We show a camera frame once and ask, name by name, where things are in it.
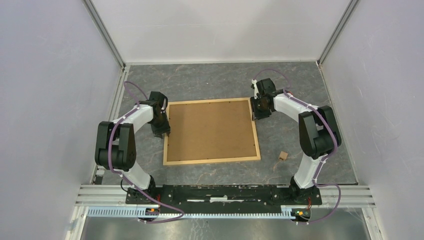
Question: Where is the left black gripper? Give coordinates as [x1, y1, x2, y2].
[149, 111, 171, 139]

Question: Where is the brown backing board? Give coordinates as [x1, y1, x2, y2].
[166, 100, 257, 162]

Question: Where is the wooden picture frame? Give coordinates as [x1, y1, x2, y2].
[162, 97, 262, 167]

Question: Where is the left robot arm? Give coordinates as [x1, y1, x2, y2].
[94, 91, 171, 204]

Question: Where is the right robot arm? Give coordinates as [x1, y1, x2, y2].
[250, 78, 341, 204]

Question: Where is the small brown cube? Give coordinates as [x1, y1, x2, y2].
[278, 151, 288, 161]

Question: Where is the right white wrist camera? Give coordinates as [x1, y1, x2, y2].
[251, 79, 260, 99]

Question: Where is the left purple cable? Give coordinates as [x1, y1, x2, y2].
[107, 81, 186, 224]

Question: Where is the purple cable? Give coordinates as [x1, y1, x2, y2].
[252, 68, 342, 225]
[107, 81, 186, 224]

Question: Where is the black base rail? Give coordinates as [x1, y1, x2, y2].
[125, 184, 323, 216]

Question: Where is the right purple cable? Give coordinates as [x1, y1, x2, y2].
[252, 68, 342, 225]

